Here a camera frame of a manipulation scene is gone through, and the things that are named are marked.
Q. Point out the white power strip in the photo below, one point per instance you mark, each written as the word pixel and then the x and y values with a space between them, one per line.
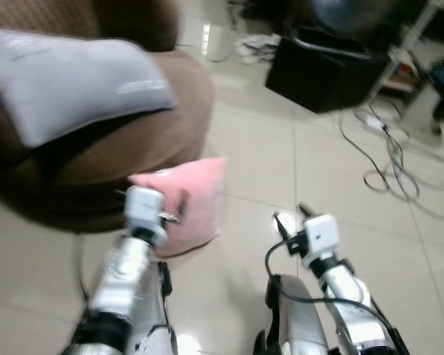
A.
pixel 374 122

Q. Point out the pink square pillow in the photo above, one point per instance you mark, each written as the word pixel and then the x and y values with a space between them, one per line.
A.
pixel 200 200

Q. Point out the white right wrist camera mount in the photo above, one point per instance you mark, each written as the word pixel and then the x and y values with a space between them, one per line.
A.
pixel 322 233

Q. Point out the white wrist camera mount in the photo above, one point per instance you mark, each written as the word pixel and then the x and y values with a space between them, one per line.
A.
pixel 144 211
pixel 322 233

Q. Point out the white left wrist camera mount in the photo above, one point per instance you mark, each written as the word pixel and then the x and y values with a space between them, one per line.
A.
pixel 144 211

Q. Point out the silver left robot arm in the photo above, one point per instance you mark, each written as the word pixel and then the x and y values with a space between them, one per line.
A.
pixel 122 281

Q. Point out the brown round sofa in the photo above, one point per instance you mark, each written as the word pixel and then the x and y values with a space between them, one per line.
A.
pixel 155 140

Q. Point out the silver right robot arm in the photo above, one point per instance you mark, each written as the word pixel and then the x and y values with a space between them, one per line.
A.
pixel 351 303

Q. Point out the silver robot left leg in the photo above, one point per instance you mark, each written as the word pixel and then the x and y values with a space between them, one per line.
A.
pixel 157 318

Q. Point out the white cloth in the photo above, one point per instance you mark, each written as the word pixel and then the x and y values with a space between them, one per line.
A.
pixel 257 48

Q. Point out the grey printed long pillow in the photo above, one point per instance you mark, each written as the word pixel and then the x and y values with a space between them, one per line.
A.
pixel 74 85

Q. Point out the grey metal rack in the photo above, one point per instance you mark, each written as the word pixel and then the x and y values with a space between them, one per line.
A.
pixel 403 48

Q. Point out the silver robot right leg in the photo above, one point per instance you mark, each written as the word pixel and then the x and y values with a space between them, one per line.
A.
pixel 296 322

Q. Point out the silver robot leg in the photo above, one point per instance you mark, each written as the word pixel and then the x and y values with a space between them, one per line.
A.
pixel 296 322
pixel 157 318

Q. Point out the dark grey round object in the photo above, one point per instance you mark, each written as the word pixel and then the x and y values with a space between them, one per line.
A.
pixel 351 15

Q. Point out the black box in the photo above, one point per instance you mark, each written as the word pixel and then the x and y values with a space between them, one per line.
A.
pixel 325 74

